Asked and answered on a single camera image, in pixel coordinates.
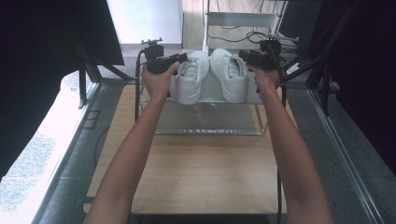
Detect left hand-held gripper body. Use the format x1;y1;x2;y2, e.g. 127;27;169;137
140;37;177;75

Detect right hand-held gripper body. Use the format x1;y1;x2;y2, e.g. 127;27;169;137
256;35;300;70

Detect white sneaker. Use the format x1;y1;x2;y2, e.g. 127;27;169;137
209;48;250;104
174;50;210;105

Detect metal two-tier shoe rack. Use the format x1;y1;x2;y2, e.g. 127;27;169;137
134;55;278;137

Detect person's right hand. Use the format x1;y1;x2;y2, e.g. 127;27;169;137
247;63;281;96

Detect person's left hand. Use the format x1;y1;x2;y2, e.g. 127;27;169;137
141;61;181;101

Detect white power strip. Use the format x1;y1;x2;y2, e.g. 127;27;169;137
286;63;302;75

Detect black metal stand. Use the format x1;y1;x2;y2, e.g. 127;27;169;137
66;18;138;110
279;0;361;117

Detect dark floor outlet cover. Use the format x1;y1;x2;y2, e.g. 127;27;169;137
82;109;102;131

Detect dark curtain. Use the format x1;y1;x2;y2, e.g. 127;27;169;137
0;0;125;182
311;0;396;176

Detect black floor cables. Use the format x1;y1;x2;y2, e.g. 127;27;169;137
207;24;300;54

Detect left hand-held gripper black cable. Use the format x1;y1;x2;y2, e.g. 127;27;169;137
92;49;148;169

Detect hand-held gripper black cable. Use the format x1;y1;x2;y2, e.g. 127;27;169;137
270;45;288;224
92;49;148;169

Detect white metal desk frame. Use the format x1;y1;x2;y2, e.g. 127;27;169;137
202;0;289;60

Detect aluminium floor rail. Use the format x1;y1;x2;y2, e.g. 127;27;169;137
307;88;389;224
31;82;103;224

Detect right hand-held gripper black cable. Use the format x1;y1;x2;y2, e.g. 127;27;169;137
270;45;288;224

